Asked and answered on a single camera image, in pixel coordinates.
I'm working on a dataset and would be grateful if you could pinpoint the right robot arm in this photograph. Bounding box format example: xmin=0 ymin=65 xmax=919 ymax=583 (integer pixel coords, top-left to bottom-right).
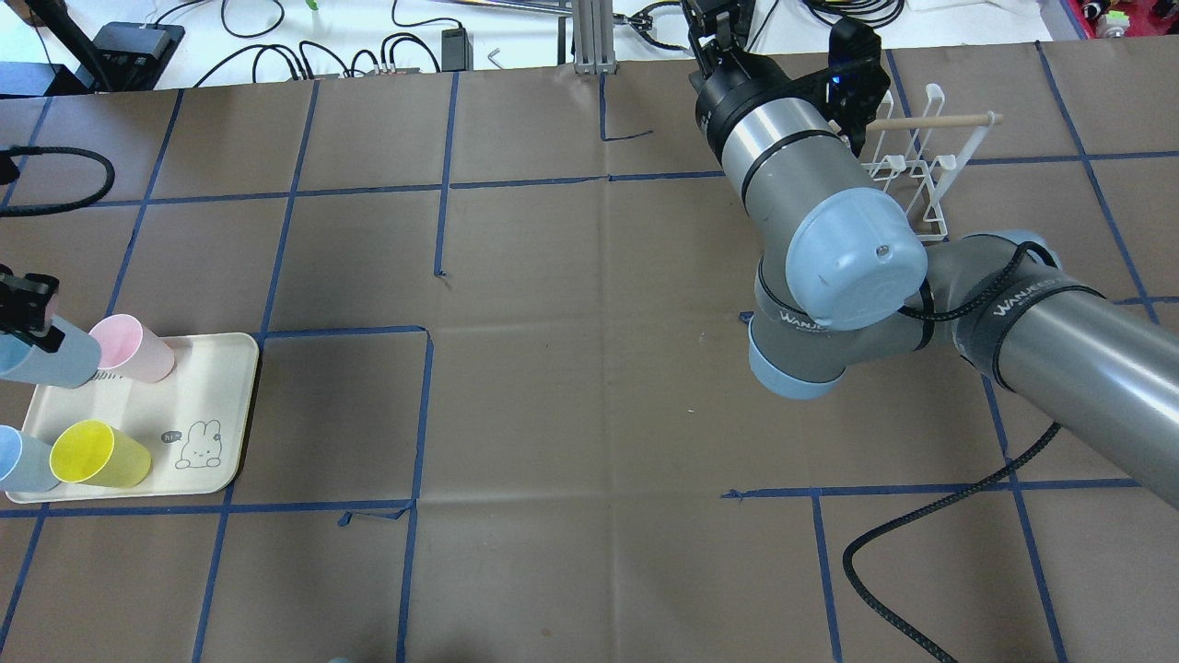
xmin=681 ymin=1 xmax=1178 ymax=505

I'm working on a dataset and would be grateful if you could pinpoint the white wire cup rack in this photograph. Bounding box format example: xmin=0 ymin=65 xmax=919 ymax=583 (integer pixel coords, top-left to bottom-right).
xmin=859 ymin=83 xmax=1005 ymax=244

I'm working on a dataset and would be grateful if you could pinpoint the grabber reaching tool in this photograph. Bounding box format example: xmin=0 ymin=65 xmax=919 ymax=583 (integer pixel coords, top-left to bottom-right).
xmin=611 ymin=1 xmax=689 ymax=53

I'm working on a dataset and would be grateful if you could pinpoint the yellow cup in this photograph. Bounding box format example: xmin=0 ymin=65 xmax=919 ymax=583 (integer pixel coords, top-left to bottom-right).
xmin=48 ymin=420 xmax=152 ymax=488

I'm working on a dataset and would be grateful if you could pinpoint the cream plastic tray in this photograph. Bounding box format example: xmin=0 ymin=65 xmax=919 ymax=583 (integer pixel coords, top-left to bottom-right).
xmin=6 ymin=332 xmax=261 ymax=504

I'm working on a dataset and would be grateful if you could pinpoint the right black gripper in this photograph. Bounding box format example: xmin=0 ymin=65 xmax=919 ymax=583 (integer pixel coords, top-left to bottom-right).
xmin=681 ymin=1 xmax=885 ymax=157

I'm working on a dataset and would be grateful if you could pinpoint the aluminium frame post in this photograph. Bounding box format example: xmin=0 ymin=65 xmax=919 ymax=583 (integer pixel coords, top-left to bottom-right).
xmin=571 ymin=0 xmax=615 ymax=76

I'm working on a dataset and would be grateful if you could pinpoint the light blue cup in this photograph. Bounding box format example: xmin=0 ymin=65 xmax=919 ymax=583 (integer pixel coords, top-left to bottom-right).
xmin=1 ymin=425 xmax=60 ymax=494
xmin=1 ymin=315 xmax=101 ymax=388

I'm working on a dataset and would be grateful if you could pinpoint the black power adapter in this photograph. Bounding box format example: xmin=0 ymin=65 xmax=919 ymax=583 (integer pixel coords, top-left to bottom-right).
xmin=439 ymin=27 xmax=474 ymax=72

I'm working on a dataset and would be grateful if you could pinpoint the pink cup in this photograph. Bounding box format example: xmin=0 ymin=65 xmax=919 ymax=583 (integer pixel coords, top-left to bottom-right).
xmin=88 ymin=314 xmax=176 ymax=383

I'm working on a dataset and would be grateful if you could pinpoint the light blue cup front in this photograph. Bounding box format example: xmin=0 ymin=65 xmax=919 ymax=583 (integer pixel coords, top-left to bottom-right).
xmin=1 ymin=425 xmax=60 ymax=494

